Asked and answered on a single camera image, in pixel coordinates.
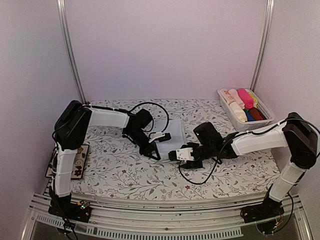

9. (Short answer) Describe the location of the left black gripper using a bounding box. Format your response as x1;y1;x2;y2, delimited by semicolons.
126;129;161;161

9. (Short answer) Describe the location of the light blue cloth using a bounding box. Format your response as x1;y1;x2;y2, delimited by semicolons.
149;119;187;161

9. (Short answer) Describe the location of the cream white towel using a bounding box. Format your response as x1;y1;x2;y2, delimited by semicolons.
229;102;248;123

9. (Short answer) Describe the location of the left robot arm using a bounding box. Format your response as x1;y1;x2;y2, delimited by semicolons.
51;100;161;217

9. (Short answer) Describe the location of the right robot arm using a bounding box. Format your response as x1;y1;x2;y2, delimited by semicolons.
168;112;320;223

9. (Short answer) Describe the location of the floral table cloth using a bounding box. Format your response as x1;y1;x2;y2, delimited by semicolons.
70;99;280;201

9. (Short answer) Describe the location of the blue rolled towel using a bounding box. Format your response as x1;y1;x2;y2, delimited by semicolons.
245;111;254;122

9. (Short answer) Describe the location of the white plastic basket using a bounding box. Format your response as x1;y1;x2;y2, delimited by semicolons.
217;88;274;132

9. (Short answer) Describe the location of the cream printed rolled towel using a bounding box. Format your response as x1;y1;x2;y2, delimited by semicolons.
219;88;234;105

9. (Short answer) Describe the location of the dark red rolled towel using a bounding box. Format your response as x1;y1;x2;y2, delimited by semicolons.
248;107;266;121

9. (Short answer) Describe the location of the light pink rolled towel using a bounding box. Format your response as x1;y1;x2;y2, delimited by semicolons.
228;89;245;109

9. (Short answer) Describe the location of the hot pink rolled towel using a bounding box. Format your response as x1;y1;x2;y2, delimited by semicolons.
237;88;254;109

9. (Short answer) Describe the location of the yellow rolled towel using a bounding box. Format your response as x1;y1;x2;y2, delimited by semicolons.
248;92;259;105

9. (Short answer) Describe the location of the floral square plate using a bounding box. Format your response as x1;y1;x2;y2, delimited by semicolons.
45;144;90;180

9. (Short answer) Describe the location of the left black braided cable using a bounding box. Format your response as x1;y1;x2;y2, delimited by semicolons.
130;101;170;133

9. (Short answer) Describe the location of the front aluminium rail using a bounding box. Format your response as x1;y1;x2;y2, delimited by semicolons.
21;192;313;240

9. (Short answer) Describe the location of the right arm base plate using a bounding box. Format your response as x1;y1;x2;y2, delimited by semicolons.
240;200;285;223

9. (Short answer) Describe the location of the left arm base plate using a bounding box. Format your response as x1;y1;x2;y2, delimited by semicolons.
48;200;93;223

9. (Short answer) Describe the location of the right aluminium frame post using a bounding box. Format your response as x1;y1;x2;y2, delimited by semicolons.
249;0;275;92

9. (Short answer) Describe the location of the aluminium frame post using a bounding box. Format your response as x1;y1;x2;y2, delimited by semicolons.
56;0;87;103
249;0;275;92

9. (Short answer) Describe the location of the left aluminium frame post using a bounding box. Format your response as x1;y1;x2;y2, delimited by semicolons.
56;0;87;103

